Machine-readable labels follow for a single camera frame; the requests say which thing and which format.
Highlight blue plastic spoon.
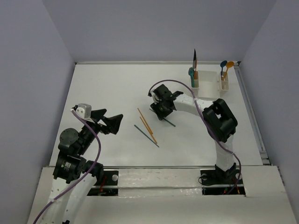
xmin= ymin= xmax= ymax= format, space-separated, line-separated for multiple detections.
xmin=220 ymin=60 xmax=227 ymax=76

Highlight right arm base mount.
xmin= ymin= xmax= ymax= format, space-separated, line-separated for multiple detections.
xmin=198 ymin=169 xmax=246 ymax=196

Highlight black handled steel knife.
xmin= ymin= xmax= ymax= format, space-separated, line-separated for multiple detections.
xmin=192 ymin=49 xmax=197 ymax=71

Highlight orange chopstick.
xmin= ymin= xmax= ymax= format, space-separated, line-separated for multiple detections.
xmin=140 ymin=117 xmax=157 ymax=144
xmin=137 ymin=108 xmax=153 ymax=134

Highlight green chopstick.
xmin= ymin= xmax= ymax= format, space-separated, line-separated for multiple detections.
xmin=149 ymin=108 xmax=176 ymax=127
xmin=134 ymin=124 xmax=159 ymax=147

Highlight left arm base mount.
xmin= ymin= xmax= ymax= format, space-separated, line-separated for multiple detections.
xmin=87 ymin=169 xmax=119 ymax=196

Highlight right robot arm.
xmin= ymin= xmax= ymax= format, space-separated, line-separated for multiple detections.
xmin=148 ymin=84 xmax=238 ymax=183

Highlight white utensil organizer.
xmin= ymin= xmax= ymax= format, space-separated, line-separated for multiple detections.
xmin=191 ymin=70 xmax=229 ymax=100

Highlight orange plastic knife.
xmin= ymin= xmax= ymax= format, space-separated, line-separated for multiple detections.
xmin=192 ymin=57 xmax=198 ymax=79

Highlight purple cable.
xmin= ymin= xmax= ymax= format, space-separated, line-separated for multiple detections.
xmin=34 ymin=111 xmax=102 ymax=224
xmin=148 ymin=79 xmax=242 ymax=194

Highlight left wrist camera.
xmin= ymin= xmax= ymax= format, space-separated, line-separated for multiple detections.
xmin=71 ymin=103 xmax=92 ymax=120

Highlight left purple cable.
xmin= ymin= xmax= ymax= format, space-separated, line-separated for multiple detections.
xmin=34 ymin=111 xmax=102 ymax=224

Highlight orange plastic spoon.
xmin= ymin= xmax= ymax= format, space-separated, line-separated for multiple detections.
xmin=222 ymin=61 xmax=234 ymax=81

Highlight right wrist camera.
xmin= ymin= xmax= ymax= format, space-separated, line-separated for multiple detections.
xmin=148 ymin=89 xmax=160 ymax=104

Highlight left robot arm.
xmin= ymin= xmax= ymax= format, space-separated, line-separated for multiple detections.
xmin=33 ymin=104 xmax=123 ymax=224

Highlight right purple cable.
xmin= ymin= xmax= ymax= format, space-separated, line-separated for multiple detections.
xmin=148 ymin=79 xmax=242 ymax=194

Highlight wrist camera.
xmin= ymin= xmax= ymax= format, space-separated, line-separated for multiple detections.
xmin=148 ymin=89 xmax=160 ymax=104
xmin=71 ymin=103 xmax=92 ymax=120

